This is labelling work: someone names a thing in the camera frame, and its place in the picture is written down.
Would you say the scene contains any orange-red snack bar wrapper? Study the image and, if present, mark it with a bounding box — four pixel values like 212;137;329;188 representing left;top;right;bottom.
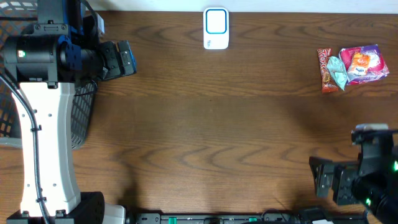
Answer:
317;48;338;94

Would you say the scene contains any teal snack packet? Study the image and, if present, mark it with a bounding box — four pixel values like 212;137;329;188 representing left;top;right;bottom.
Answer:
327;56;348;91

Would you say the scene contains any purple snack packet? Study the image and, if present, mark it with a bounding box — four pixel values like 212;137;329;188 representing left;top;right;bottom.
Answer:
339;44;389;85

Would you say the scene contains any small orange snack packet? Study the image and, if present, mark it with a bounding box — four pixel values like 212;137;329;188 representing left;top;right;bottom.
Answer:
347;52;371;76

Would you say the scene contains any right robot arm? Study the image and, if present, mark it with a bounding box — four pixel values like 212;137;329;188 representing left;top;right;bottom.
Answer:
309;123;397;223

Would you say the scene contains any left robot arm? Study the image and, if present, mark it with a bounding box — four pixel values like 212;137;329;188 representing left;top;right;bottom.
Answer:
1;1;137;224

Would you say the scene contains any white barcode scanner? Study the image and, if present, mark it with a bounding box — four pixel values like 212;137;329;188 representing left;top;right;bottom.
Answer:
203;7;229;50

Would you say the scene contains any dark grey plastic mesh basket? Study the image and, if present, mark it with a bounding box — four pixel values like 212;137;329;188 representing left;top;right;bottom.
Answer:
1;1;97;149

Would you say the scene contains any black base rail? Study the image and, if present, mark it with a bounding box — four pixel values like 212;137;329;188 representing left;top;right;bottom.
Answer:
130;207;369;224

